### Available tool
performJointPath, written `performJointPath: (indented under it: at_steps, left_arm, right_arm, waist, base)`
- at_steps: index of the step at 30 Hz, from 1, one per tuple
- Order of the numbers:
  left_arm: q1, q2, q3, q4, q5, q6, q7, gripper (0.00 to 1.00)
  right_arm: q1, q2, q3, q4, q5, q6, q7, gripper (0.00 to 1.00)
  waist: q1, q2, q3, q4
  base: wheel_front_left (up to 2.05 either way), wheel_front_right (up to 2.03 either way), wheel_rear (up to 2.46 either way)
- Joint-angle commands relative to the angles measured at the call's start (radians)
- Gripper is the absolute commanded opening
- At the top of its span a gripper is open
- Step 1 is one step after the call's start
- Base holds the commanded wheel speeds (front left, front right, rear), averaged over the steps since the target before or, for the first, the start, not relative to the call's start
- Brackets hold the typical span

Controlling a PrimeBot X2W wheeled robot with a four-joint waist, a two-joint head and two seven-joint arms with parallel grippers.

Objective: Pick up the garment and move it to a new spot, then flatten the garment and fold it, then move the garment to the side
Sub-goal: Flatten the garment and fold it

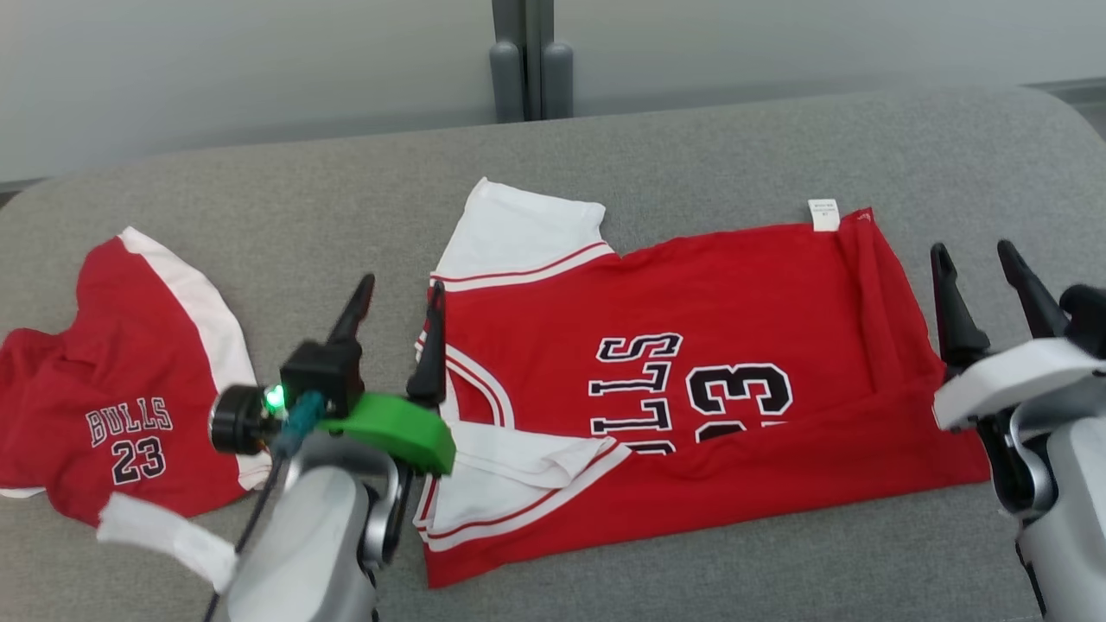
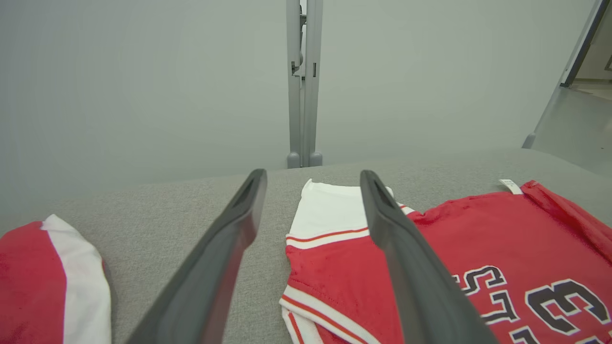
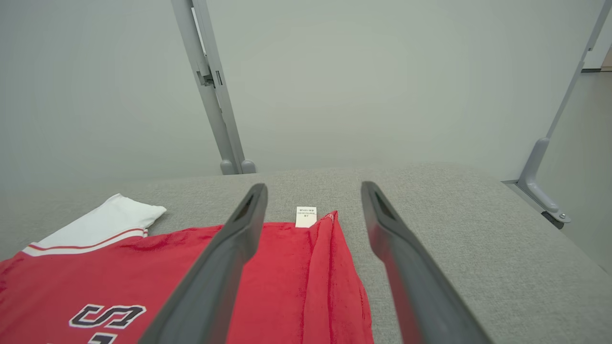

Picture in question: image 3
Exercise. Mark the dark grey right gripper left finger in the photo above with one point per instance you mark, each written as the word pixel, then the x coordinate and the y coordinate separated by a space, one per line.
pixel 205 301

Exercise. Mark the grey partition post with foot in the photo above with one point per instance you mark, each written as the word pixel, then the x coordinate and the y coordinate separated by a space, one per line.
pixel 533 172

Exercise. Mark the red and white jersey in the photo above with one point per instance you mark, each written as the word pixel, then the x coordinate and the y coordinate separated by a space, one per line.
pixel 119 277

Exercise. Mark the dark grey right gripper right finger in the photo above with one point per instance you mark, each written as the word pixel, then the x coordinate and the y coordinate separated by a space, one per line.
pixel 430 310

